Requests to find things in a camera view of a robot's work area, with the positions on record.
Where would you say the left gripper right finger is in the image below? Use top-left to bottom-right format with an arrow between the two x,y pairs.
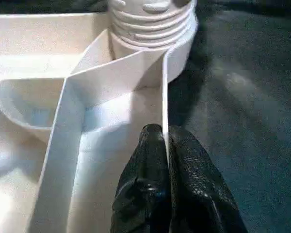
167,126 -> 249,233

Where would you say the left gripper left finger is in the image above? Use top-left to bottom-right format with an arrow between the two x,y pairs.
111,123 -> 172,233

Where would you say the white plastic table leg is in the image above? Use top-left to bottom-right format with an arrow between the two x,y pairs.
108,0 -> 197,50

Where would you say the white plastic table top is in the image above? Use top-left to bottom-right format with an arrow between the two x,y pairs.
0,11 -> 199,233

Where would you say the black work mat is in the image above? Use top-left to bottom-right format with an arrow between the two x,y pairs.
0,0 -> 291,233

